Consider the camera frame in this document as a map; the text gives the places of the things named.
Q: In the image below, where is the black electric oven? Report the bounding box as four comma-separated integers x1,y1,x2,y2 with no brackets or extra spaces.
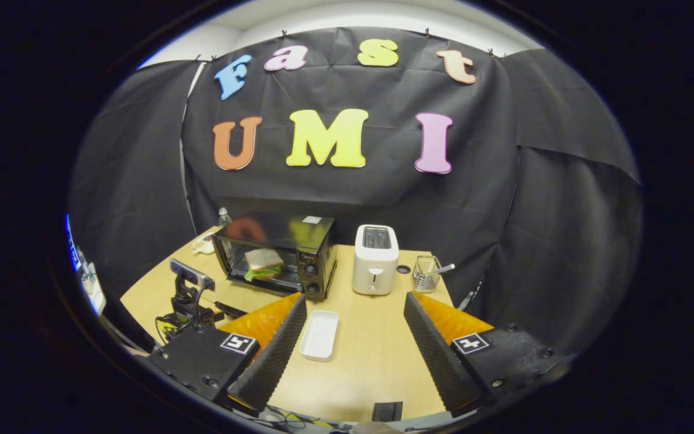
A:
211,211,339,302

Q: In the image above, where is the white toaster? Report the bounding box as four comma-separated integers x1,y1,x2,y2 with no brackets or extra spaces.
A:
352,224,400,296

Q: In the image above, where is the small black block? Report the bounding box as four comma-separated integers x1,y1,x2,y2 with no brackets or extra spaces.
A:
372,401,404,423

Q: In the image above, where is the black backdrop cloth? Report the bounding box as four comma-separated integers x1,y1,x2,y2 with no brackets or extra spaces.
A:
67,27,643,356

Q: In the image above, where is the white rectangular tray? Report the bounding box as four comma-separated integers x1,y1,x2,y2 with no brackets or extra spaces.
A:
298,310,340,362

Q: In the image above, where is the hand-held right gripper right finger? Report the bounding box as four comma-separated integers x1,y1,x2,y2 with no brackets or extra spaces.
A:
403,292,571,418

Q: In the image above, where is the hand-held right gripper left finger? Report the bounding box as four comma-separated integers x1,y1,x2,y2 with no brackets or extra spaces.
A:
147,294,308,414

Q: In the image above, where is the metal wire utensil basket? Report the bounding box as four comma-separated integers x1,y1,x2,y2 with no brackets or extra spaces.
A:
412,255,442,293

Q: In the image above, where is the lettuce sandwich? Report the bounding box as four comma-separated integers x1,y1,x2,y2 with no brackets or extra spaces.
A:
243,248,285,282

